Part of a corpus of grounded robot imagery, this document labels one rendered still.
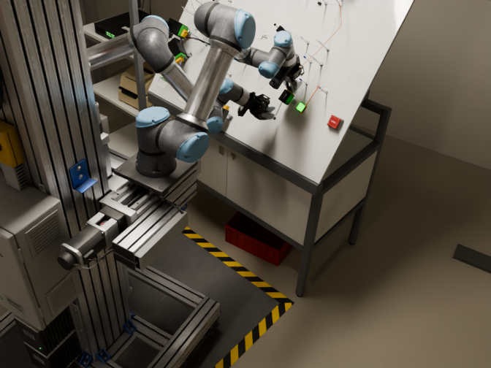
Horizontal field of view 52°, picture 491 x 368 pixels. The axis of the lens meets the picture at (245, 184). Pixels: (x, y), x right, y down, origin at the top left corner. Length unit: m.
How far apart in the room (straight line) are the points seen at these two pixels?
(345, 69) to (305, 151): 0.42
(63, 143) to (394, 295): 2.11
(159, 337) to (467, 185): 2.57
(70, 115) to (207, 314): 1.31
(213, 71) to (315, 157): 0.82
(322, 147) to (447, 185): 1.83
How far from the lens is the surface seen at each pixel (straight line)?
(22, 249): 1.70
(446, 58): 4.00
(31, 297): 1.84
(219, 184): 2.89
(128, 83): 3.21
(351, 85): 2.36
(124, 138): 3.70
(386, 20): 2.41
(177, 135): 1.69
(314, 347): 2.80
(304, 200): 2.49
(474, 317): 3.20
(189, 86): 2.02
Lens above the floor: 2.33
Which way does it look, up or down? 40 degrees down
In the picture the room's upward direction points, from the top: 4 degrees clockwise
